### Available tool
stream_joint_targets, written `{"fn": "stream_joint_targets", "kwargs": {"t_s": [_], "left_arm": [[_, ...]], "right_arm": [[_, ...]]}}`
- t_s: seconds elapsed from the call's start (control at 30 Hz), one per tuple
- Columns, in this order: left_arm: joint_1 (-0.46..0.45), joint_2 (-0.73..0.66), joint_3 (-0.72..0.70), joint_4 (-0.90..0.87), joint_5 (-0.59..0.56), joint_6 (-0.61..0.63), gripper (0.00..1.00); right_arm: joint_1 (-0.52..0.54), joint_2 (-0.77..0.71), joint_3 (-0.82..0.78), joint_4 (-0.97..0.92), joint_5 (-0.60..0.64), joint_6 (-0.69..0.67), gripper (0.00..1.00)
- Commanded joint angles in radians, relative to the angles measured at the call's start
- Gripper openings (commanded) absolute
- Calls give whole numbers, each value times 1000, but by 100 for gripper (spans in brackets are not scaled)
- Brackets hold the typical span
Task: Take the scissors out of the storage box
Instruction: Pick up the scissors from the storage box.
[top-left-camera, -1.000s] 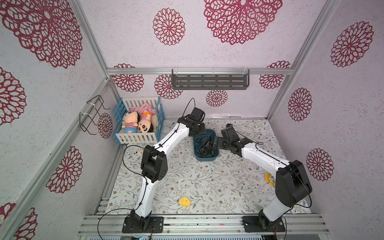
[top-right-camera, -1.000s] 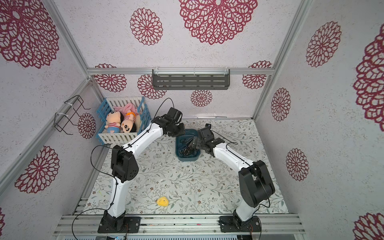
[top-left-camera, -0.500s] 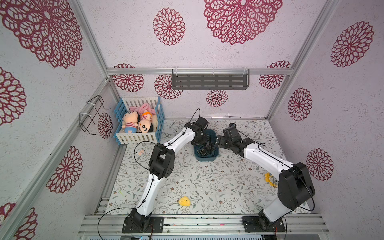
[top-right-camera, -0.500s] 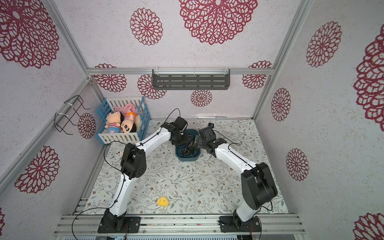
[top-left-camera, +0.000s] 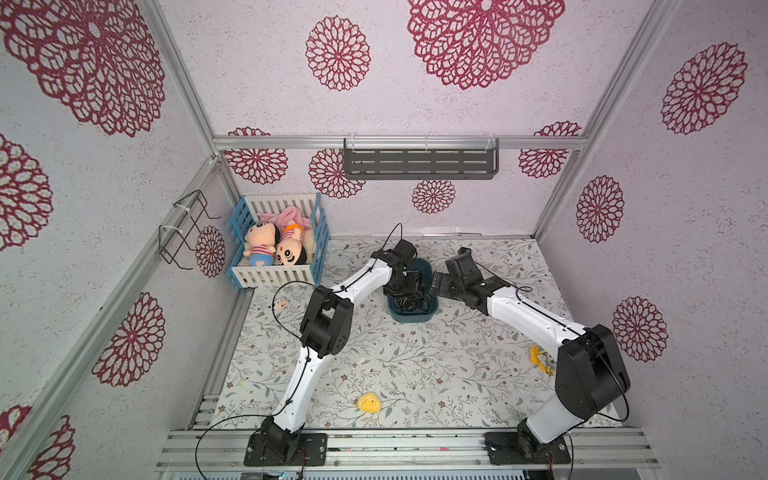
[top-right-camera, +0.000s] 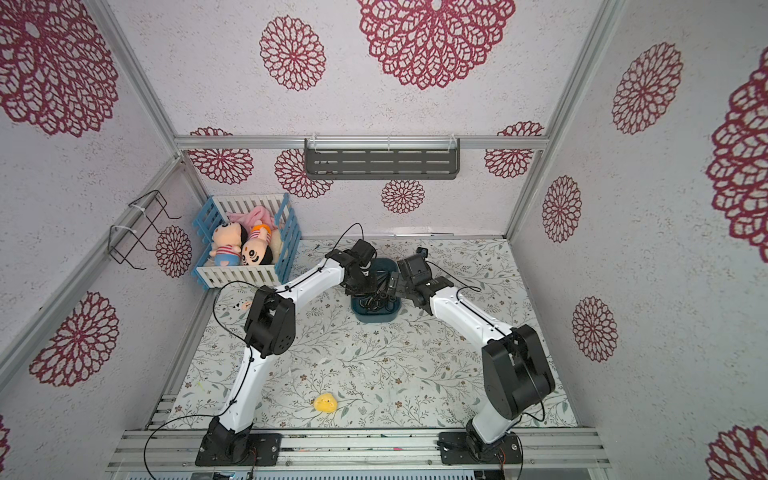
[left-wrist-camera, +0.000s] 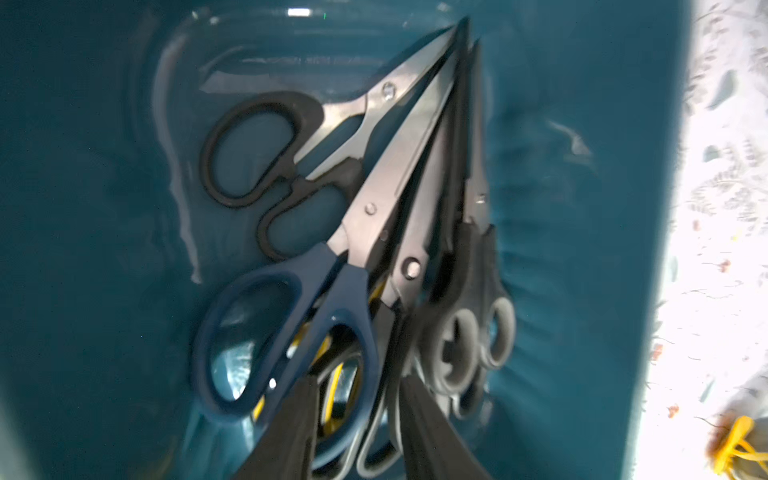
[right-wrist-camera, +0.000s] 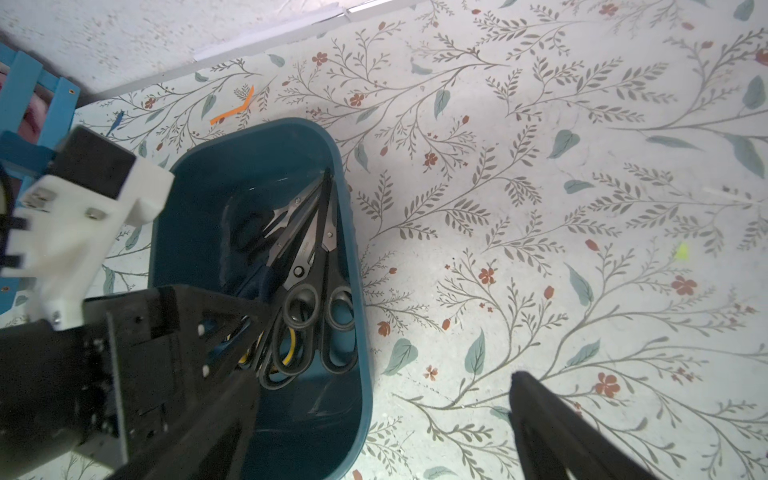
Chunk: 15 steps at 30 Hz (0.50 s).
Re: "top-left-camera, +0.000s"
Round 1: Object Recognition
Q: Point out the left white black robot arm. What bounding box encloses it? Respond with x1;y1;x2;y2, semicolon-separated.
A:
258;239;418;456

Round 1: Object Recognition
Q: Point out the blue white slatted crate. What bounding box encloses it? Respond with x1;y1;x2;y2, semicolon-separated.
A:
228;193;330;290

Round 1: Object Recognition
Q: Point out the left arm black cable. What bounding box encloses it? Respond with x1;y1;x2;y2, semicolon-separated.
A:
194;223;404;480

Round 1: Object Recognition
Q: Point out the grey wall shelf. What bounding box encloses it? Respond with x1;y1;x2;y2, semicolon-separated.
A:
342;138;500;181

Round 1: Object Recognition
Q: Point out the teal plastic storage box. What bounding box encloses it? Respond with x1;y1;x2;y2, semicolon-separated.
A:
387;258;438;324

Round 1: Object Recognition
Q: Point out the black wire wall rack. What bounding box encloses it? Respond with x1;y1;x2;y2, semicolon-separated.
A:
157;189;220;271

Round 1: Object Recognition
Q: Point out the pink cloth in crate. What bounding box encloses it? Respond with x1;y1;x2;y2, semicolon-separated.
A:
258;206;312;230

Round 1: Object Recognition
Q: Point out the aluminium mounting rail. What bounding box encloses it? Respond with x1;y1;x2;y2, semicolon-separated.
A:
154;428;660;476

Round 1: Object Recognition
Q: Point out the plush doll orange collar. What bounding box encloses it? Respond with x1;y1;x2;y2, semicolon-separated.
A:
275;223;315;266

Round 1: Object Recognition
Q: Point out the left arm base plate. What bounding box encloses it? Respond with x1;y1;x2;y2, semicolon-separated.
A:
244;432;328;467

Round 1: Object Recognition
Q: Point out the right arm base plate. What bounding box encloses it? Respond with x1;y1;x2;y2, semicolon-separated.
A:
483;431;572;466

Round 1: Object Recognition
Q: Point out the grey yellow toy duck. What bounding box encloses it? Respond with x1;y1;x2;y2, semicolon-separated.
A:
529;345;556;377

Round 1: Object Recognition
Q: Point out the yellow plush toy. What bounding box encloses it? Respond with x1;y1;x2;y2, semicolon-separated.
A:
357;392;382;414

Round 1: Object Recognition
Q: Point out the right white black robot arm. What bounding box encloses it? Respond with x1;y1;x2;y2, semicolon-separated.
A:
431;247;631;449

